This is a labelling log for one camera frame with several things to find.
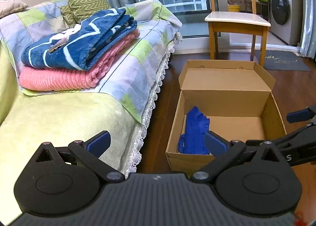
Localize blue fabric shopping bag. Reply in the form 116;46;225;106
178;106;210;155

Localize dark floor mat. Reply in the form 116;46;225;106
264;50;311;71

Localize green sofa cover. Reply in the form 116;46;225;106
1;50;137;224

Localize cardboard box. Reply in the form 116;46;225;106
166;60;287;175

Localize pink knitted blanket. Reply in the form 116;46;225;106
19;29;140;92

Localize white washing machine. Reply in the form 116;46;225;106
270;0;303;46

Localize patchwork plaid sofa throw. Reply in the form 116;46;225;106
1;0;182;175

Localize blue patterned fleece blanket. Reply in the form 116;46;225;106
21;8;137;71

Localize wooden chair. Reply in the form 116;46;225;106
204;0;272;68

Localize green chevron pillow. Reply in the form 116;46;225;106
60;0;111;27

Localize beige cushion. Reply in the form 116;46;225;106
0;0;28;19

